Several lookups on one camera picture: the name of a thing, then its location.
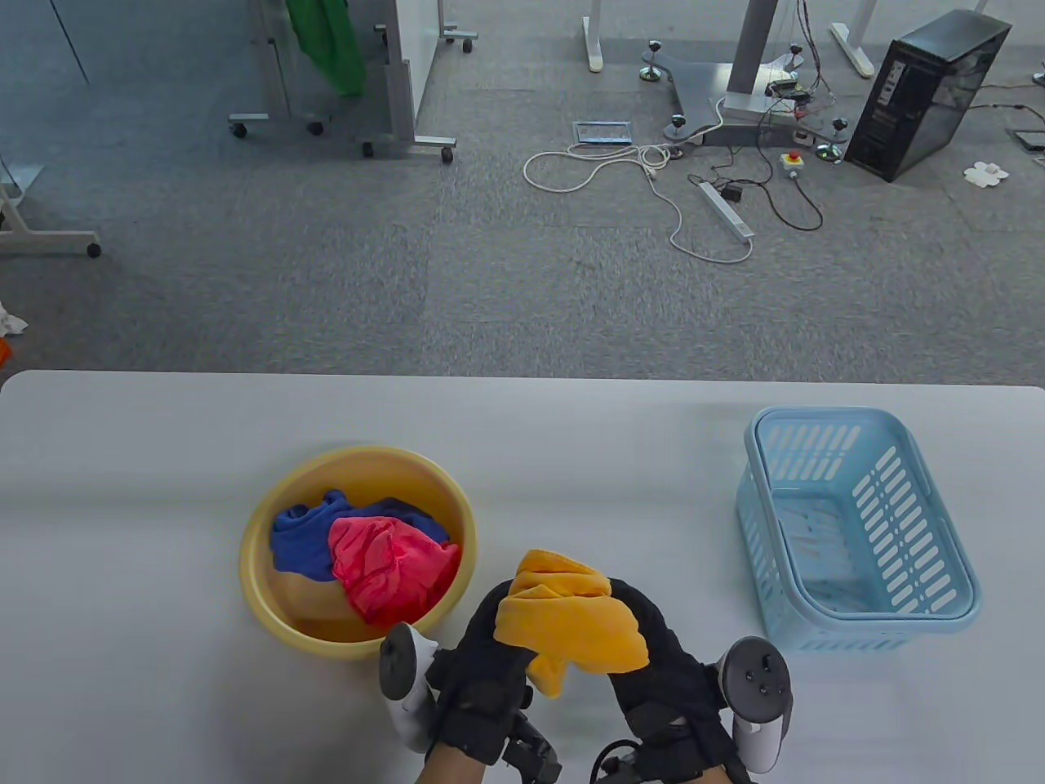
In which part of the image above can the white power strip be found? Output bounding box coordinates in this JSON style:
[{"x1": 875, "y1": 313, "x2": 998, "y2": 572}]
[{"x1": 697, "y1": 180, "x2": 756, "y2": 242}]

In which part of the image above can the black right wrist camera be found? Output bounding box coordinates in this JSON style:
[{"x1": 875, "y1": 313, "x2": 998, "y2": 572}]
[{"x1": 591, "y1": 737, "x2": 664, "y2": 784}]

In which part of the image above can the black cable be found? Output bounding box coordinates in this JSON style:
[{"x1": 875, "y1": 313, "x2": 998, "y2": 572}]
[{"x1": 685, "y1": 122, "x2": 825, "y2": 232}]

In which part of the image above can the yellow cloth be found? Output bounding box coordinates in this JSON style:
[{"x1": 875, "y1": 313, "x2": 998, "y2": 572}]
[{"x1": 496, "y1": 550, "x2": 651, "y2": 701}]

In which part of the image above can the white controller on right wrist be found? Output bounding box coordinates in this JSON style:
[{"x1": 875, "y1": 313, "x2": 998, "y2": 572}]
[{"x1": 718, "y1": 636, "x2": 794, "y2": 776}]

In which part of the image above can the person's right hand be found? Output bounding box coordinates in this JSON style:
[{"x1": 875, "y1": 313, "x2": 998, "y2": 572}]
[{"x1": 608, "y1": 577, "x2": 736, "y2": 768}]

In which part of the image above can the person's left forearm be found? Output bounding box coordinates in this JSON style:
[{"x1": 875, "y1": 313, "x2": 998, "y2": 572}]
[{"x1": 415, "y1": 745, "x2": 489, "y2": 784}]

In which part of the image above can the blue cloth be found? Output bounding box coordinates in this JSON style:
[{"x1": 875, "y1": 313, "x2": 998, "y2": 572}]
[{"x1": 271, "y1": 489, "x2": 451, "y2": 583}]

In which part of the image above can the grey wheeled metal frame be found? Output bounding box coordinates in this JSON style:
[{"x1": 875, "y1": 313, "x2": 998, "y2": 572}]
[{"x1": 228, "y1": 0, "x2": 327, "y2": 139}]

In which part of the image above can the white power cable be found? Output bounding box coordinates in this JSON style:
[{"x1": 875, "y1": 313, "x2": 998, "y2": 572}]
[{"x1": 522, "y1": 96, "x2": 755, "y2": 265}]

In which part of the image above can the grey wheeled stand base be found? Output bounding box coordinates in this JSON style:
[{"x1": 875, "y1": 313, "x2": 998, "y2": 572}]
[{"x1": 0, "y1": 158, "x2": 104, "y2": 260}]

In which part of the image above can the black computer tower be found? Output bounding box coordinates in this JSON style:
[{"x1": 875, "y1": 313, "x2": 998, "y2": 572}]
[{"x1": 843, "y1": 9, "x2": 1014, "y2": 183}]

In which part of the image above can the person's left hand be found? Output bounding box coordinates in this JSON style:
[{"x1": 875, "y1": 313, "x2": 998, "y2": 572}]
[{"x1": 429, "y1": 578, "x2": 540, "y2": 768}]

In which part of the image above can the bundle of coloured wires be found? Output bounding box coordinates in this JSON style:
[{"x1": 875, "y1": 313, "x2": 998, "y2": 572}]
[{"x1": 763, "y1": 0, "x2": 839, "y2": 125}]

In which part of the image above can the light blue plastic basket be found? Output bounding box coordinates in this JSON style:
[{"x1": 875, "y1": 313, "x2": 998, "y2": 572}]
[{"x1": 736, "y1": 406, "x2": 981, "y2": 653}]

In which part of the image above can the white desk leg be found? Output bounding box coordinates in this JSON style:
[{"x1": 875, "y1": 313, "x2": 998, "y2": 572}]
[
  {"x1": 830, "y1": 0, "x2": 879, "y2": 79},
  {"x1": 581, "y1": 0, "x2": 606, "y2": 74}
]

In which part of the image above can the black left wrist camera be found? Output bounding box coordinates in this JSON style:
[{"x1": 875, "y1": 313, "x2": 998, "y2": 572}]
[{"x1": 501, "y1": 709, "x2": 563, "y2": 784}]

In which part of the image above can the yellow plastic basin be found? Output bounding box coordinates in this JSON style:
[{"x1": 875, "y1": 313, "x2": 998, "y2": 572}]
[{"x1": 240, "y1": 446, "x2": 478, "y2": 662}]

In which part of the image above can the whiteboard on wheeled stand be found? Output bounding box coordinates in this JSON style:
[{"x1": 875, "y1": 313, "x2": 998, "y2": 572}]
[{"x1": 359, "y1": 0, "x2": 479, "y2": 163}]

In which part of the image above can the red cloth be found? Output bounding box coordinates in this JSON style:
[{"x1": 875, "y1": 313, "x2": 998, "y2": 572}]
[{"x1": 328, "y1": 516, "x2": 463, "y2": 628}]

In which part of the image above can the metal floor outlet box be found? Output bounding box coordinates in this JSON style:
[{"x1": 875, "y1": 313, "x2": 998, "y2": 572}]
[{"x1": 571, "y1": 120, "x2": 635, "y2": 149}]

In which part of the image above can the white controller on wrist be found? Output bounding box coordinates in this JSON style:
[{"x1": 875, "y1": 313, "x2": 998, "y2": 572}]
[
  {"x1": 379, "y1": 621, "x2": 442, "y2": 754},
  {"x1": 718, "y1": 636, "x2": 794, "y2": 776}
]

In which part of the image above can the green hanging cloth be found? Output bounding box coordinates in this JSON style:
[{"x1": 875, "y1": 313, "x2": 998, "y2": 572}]
[{"x1": 285, "y1": 0, "x2": 369, "y2": 99}]

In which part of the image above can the white controller on left wrist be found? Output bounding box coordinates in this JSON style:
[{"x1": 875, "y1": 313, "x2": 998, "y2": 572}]
[{"x1": 379, "y1": 621, "x2": 442, "y2": 754}]

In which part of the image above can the grey desk column with base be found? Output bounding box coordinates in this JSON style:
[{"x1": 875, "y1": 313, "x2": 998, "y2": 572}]
[{"x1": 640, "y1": 0, "x2": 851, "y2": 166}]

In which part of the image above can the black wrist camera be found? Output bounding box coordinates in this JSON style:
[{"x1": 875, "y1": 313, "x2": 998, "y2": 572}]
[
  {"x1": 501, "y1": 709, "x2": 563, "y2": 784},
  {"x1": 591, "y1": 737, "x2": 664, "y2": 784}
]

